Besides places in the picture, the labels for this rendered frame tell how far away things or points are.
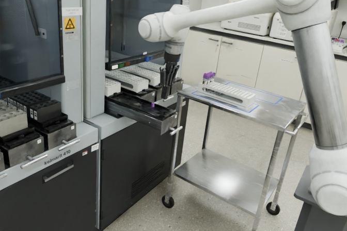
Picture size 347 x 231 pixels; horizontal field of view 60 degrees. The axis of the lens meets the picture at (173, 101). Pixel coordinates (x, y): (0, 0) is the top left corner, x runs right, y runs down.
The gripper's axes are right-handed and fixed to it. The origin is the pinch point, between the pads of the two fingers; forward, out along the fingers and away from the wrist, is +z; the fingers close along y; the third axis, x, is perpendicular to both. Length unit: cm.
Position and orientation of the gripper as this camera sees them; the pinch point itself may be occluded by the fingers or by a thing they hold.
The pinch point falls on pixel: (164, 92)
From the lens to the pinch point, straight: 147.8
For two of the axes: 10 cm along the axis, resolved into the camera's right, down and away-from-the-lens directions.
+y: -6.2, 2.1, -7.6
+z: -1.9, 9.0, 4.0
